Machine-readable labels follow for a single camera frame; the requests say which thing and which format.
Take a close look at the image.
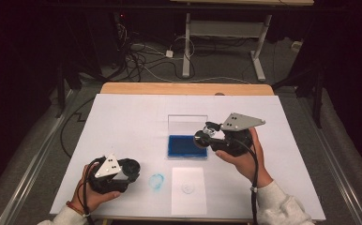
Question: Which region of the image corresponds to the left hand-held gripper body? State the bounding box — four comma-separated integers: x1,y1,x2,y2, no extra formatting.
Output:
86,152,130,194

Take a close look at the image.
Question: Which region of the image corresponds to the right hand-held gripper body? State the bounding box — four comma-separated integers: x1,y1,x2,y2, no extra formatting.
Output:
219,112,266,158

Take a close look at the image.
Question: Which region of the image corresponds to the round black stamp cap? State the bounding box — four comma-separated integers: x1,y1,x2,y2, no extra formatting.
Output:
120,157,142,184

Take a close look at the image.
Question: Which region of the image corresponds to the round black stamp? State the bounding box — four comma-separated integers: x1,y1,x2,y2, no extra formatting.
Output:
193,125,220,150

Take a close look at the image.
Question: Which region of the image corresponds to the blue ink pad clear case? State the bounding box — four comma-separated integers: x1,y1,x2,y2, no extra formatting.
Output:
164,114,209,161

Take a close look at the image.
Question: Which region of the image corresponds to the person's left hand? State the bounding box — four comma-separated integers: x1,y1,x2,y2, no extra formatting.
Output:
70,163,122,214

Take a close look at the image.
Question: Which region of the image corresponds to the person's right hand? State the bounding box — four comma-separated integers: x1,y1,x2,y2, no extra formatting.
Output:
215,127,274,188

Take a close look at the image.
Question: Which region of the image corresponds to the small clear blue object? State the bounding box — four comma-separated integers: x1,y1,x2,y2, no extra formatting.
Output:
147,172,165,191

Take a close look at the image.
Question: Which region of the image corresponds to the large white table cover sheet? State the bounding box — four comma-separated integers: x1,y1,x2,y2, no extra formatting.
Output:
49,93,327,221

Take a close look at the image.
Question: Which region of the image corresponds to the wooden table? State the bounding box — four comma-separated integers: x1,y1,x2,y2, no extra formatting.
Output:
88,82,291,224

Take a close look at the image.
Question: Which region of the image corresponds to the small white paper sheet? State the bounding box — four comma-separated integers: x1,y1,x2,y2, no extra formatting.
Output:
171,166,208,217

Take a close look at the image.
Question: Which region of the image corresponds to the black metal stand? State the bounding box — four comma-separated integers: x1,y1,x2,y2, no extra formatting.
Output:
272,60,325,129
54,59,69,119

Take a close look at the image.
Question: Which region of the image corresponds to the left hand-held gripper black cable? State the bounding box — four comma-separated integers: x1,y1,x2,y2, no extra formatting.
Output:
76,157,105,225

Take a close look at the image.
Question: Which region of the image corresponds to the hand-held gripper black cable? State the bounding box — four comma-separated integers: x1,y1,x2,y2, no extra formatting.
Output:
232,137,261,225
76,157,105,225

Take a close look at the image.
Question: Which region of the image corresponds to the long white floor cable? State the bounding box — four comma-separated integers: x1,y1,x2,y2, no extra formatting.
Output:
131,43,252,86

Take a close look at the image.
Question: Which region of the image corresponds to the right hand-held gripper black cable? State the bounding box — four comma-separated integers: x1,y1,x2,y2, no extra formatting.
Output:
232,137,261,225

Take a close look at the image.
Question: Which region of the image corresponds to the red bracelet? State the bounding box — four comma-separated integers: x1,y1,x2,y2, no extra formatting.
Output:
65,200,87,217

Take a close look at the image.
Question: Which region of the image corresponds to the black floor cable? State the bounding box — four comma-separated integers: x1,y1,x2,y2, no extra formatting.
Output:
59,97,96,158

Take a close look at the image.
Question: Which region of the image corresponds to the aluminium floor rail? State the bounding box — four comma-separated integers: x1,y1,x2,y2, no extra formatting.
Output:
0,89,79,225
297,93,362,225

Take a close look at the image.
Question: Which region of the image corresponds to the white metal desk frame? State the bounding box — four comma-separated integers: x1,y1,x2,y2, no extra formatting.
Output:
169,0,315,83

